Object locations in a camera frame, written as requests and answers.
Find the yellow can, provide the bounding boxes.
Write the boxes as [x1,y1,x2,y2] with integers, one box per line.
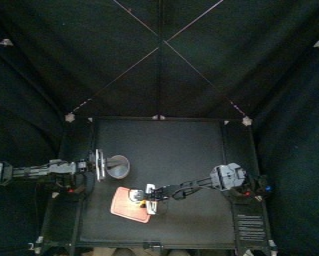
[128,188,149,209]

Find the black table edge clamp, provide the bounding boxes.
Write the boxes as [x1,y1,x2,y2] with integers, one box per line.
[142,241,165,252]

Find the black cloth backdrop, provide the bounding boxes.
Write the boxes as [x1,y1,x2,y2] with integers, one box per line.
[0,0,319,256]

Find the black vertical frame post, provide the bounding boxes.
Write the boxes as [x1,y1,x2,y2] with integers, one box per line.
[157,0,165,118]

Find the thin diagonal brace wire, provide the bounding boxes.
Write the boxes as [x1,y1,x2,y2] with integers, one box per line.
[70,0,226,114]
[111,0,249,118]

